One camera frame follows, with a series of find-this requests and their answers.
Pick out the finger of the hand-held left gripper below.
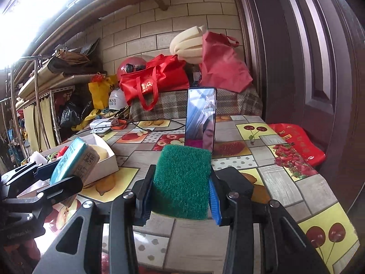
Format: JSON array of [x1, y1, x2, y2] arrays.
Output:
[[0, 158, 62, 198], [36, 176, 84, 206]]

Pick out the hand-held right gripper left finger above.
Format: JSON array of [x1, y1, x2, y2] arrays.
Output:
[[33, 164, 156, 274]]

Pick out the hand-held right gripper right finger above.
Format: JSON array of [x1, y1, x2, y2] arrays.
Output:
[[209, 177, 331, 274]]

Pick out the light blue packet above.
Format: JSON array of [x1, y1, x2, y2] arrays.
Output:
[[50, 137, 101, 187]]

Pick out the green and yellow sponge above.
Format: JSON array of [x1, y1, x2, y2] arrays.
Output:
[[151, 144, 213, 221]]

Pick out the white cardboard box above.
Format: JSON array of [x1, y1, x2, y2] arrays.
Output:
[[27, 133, 119, 188]]

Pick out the yellow curtain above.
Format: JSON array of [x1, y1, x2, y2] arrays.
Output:
[[22, 91, 58, 152]]

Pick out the fruit print tablecloth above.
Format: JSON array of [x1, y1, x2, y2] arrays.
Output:
[[54, 114, 361, 274]]

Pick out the black plastic bag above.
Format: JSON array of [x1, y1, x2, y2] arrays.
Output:
[[58, 102, 82, 126]]

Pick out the white power strip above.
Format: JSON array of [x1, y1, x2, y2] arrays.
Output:
[[90, 117, 128, 135]]

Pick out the black smartphone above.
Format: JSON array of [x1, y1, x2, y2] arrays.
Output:
[[184, 87, 218, 152]]

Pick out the yellow bag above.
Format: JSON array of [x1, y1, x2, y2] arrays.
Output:
[[88, 74, 119, 111]]

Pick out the metal storage shelf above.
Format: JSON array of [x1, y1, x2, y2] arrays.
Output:
[[0, 54, 109, 164]]

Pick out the red plastic bag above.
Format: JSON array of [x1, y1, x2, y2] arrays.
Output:
[[269, 123, 326, 168]]

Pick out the white helmet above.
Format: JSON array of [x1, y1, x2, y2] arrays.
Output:
[[108, 87, 129, 111]]

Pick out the red printed tote bag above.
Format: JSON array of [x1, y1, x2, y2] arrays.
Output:
[[118, 54, 190, 112]]

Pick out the plain red cloth bag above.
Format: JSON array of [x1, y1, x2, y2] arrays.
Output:
[[199, 31, 254, 93]]

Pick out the red helmet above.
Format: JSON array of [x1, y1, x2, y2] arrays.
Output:
[[117, 56, 149, 78]]

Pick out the cream foam rolls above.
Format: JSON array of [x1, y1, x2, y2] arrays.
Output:
[[169, 25, 211, 64]]

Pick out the brown door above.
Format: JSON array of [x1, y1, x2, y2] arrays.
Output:
[[231, 0, 365, 214]]

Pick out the thin black cable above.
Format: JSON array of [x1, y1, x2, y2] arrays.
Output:
[[125, 119, 186, 133]]

